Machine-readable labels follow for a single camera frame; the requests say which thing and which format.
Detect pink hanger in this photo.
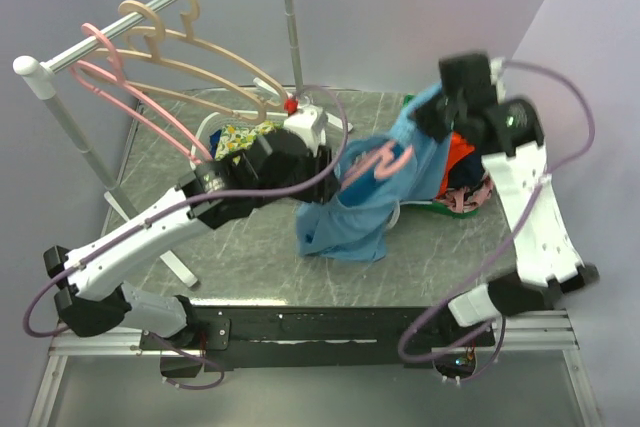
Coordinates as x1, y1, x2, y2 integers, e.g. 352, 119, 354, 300
341, 141, 414, 190
69, 23, 213, 164

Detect light blue shorts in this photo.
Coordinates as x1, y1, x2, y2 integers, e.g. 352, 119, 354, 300
296, 97, 450, 262

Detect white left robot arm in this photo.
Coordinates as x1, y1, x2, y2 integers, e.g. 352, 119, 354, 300
44, 129, 339, 349

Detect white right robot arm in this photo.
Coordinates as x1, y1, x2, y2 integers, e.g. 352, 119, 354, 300
408, 52, 599, 346

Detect beige hanger right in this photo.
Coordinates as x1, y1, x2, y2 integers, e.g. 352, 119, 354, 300
118, 0, 290, 109

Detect beige hanger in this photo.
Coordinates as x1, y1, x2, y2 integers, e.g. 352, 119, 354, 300
118, 0, 290, 109
117, 0, 270, 124

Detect beige hanger left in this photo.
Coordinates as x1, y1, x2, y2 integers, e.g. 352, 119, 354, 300
117, 0, 270, 124

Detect orange garment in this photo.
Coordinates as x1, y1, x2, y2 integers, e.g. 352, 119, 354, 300
436, 133, 475, 197

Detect lemon print cloth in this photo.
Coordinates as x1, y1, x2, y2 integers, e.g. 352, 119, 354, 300
215, 121, 279, 159

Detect white plastic laundry basket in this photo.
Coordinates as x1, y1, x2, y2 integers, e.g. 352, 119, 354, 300
196, 112, 290, 148

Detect navy pink floral garment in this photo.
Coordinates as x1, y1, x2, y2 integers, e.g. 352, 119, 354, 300
433, 150, 494, 216

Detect green plastic tray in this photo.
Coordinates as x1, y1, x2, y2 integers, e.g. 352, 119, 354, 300
399, 95, 484, 221

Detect white metal clothes rack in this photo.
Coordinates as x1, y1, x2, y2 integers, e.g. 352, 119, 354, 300
13, 0, 355, 288

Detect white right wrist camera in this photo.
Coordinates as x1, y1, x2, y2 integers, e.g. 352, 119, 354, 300
489, 57, 506, 85

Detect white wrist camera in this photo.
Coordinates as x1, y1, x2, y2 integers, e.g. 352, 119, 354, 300
283, 104, 328, 154
489, 57, 506, 85

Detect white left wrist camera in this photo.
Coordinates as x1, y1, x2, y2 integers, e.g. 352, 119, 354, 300
283, 104, 328, 154

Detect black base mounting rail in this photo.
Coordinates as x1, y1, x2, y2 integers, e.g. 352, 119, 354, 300
138, 304, 496, 373

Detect aluminium frame rail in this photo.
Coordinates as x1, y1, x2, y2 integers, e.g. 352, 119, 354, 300
48, 310, 578, 357

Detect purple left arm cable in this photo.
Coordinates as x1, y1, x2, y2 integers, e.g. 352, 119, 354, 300
22, 84, 350, 391

